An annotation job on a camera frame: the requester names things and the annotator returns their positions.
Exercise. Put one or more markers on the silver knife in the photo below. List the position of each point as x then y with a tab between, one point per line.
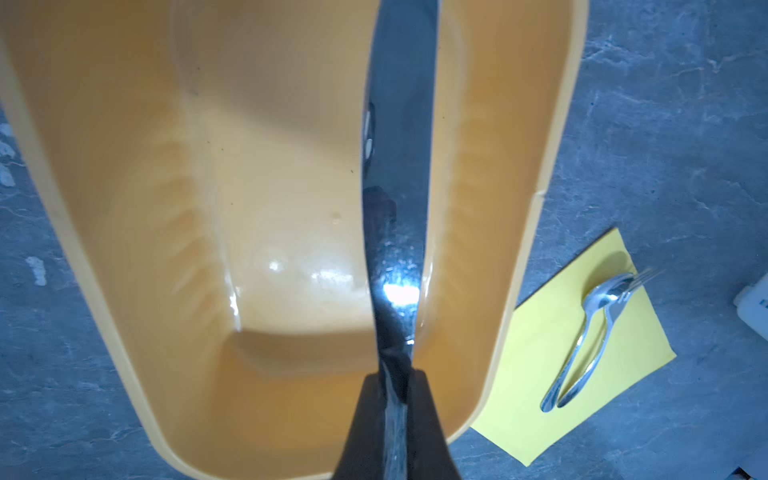
396	159

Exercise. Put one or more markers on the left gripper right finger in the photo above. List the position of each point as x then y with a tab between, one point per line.
428	455

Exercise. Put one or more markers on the silver fork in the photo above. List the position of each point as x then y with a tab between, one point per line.
612	312

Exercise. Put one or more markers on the yellow paper napkin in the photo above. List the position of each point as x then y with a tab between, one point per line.
560	366

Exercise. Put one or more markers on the white perforated plastic basket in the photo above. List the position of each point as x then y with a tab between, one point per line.
751	307

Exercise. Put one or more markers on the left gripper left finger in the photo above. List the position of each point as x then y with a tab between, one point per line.
363	454

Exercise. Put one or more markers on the orange plastic tray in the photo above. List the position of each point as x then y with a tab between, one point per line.
200	164

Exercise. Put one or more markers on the silver spoon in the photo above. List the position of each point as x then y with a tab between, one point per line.
599	297

